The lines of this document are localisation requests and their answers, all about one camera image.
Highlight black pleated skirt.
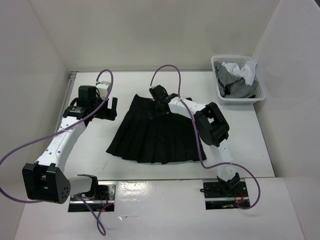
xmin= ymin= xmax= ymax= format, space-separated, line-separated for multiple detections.
xmin=106 ymin=94 xmax=207 ymax=165

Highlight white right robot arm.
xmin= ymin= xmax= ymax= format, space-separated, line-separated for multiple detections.
xmin=149 ymin=85 xmax=240 ymax=197

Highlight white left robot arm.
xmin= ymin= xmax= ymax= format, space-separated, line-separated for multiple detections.
xmin=22 ymin=81 xmax=118 ymax=204

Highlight grey skirt in basket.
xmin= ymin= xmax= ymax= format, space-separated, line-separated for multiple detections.
xmin=213 ymin=61 xmax=256 ymax=99

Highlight white garment in basket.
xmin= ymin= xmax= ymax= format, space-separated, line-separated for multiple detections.
xmin=222 ymin=60 xmax=257 ymax=86

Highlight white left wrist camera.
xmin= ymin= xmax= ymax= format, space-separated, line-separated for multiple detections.
xmin=95 ymin=81 xmax=111 ymax=100

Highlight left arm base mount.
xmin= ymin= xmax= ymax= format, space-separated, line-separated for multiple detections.
xmin=68 ymin=181 xmax=117 ymax=213

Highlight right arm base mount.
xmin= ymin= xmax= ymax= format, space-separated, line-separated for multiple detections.
xmin=199 ymin=180 xmax=251 ymax=210

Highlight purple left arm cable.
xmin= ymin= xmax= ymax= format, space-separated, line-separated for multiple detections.
xmin=0 ymin=69 xmax=116 ymax=237

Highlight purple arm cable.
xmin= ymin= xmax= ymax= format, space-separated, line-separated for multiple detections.
xmin=0 ymin=69 xmax=116 ymax=237
xmin=150 ymin=64 xmax=262 ymax=210

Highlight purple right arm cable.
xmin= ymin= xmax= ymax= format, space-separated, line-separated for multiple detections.
xmin=150 ymin=64 xmax=262 ymax=210

